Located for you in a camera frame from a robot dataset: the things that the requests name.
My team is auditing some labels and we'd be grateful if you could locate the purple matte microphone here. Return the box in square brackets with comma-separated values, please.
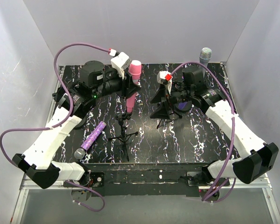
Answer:
[177, 101, 192, 112]

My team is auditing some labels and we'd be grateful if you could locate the black round-base clip stand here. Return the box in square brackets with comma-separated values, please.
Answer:
[174, 101, 192, 118]

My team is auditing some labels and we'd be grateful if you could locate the pink microphone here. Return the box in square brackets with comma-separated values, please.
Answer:
[126, 60, 142, 113]

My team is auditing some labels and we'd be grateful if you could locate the black left-edge clip stand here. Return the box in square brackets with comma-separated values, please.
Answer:
[52, 85, 89, 130]

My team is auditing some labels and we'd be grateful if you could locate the silver grey microphone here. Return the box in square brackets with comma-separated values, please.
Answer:
[199, 47, 212, 67]

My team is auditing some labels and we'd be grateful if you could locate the purple glitter microphone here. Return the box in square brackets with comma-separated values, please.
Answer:
[74, 121, 106, 160]

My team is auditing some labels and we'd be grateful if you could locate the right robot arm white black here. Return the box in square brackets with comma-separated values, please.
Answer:
[150, 66, 279, 184]

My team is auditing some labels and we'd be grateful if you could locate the black tripod shock-mount stand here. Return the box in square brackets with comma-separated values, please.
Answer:
[156, 112, 182, 129]

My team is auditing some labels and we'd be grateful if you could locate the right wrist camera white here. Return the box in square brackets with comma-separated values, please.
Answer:
[157, 71, 173, 94]

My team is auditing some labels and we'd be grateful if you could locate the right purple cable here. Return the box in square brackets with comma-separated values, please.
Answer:
[170, 62, 237, 203]

